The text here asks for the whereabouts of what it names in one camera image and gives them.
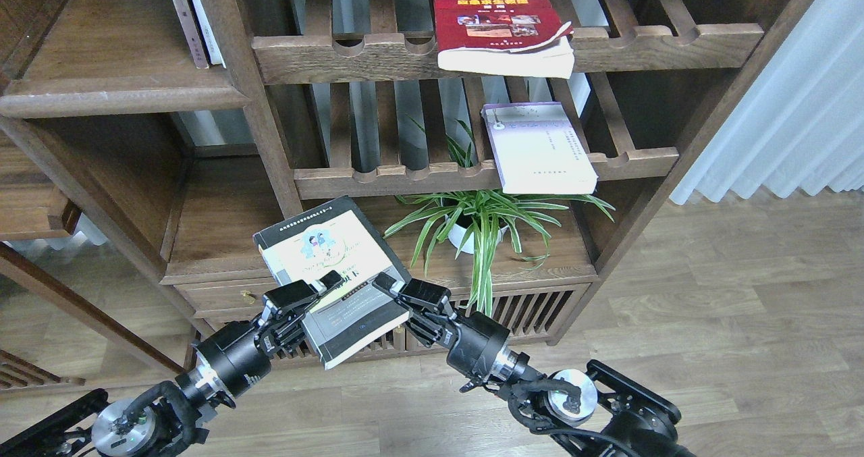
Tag red cover book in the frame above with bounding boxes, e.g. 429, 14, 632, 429
434, 0, 575, 79

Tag green spider plant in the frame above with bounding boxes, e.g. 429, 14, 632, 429
383, 116, 616, 317

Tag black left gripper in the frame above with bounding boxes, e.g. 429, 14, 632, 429
192, 271, 344, 400

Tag wooden side furniture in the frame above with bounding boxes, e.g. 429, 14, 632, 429
2, 135, 196, 392

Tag white spine upright book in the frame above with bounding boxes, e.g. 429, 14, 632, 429
191, 0, 224, 65

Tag dark wooden bookshelf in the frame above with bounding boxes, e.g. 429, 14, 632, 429
2, 0, 814, 344

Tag white pleated curtain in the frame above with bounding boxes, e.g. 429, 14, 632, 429
670, 0, 863, 205

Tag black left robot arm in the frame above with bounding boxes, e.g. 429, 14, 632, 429
2, 271, 343, 456

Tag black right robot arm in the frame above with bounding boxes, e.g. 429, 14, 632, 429
371, 273, 689, 456

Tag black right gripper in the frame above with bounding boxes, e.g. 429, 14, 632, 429
373, 272, 514, 393

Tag black yellow-green cover book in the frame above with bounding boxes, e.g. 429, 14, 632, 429
253, 196, 410, 370

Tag white plant pot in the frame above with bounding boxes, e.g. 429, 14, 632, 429
448, 216, 475, 259

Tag pale lavender cover book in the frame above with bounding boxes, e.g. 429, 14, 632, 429
481, 101, 598, 195

